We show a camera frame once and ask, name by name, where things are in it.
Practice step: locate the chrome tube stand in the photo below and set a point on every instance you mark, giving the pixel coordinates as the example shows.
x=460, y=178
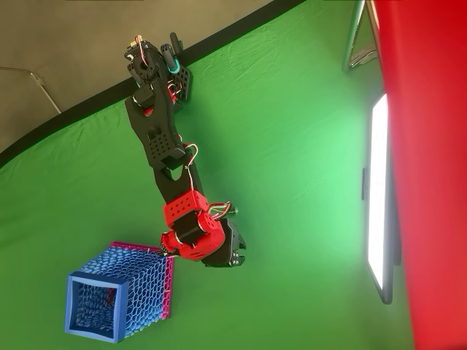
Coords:
x=353, y=36

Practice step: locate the red blurry mount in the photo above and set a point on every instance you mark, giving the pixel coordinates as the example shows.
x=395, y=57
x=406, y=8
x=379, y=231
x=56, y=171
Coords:
x=430, y=175

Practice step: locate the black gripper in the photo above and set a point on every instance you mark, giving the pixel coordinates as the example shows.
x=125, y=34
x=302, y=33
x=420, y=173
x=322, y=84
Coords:
x=229, y=243

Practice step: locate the clear plastic bracket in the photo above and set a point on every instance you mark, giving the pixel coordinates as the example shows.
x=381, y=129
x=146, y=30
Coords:
x=363, y=57

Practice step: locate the green cloth with black rim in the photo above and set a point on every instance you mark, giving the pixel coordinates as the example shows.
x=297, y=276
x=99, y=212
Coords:
x=273, y=153

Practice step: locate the flat LED light panel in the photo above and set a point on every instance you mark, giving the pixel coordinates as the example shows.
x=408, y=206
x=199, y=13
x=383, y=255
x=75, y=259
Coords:
x=377, y=189

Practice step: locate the blue and pink lattice basket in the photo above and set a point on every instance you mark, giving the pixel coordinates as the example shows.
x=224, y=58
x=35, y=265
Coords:
x=142, y=280

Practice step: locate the thin grey rod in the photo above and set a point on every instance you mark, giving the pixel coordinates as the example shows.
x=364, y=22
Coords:
x=47, y=93

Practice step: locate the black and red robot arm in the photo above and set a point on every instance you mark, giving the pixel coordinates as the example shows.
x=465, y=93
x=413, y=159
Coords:
x=160, y=140

